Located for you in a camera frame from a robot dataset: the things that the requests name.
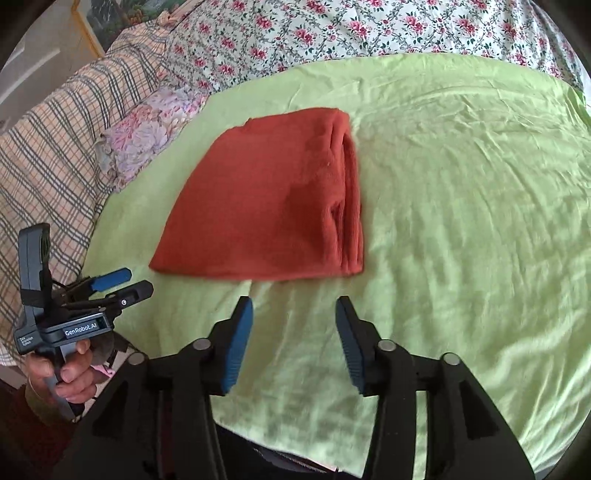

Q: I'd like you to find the orange knit sweater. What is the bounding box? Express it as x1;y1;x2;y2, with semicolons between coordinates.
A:
149;108;363;281

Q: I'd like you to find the green bed sheet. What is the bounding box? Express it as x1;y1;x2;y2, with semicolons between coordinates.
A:
83;54;590;475

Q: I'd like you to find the plaid beige blanket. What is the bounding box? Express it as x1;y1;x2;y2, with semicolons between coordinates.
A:
1;21;168;367

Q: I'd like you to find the framed landscape painting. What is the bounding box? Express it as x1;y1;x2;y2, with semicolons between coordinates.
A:
70;0;200;58

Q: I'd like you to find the left hand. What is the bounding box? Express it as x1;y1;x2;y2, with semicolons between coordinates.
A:
25;339;107;405

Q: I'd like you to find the floral white quilt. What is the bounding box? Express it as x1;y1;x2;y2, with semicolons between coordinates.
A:
166;0;590;94

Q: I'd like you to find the pink floral pillow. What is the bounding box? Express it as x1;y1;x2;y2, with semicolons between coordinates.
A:
95;85;208;192

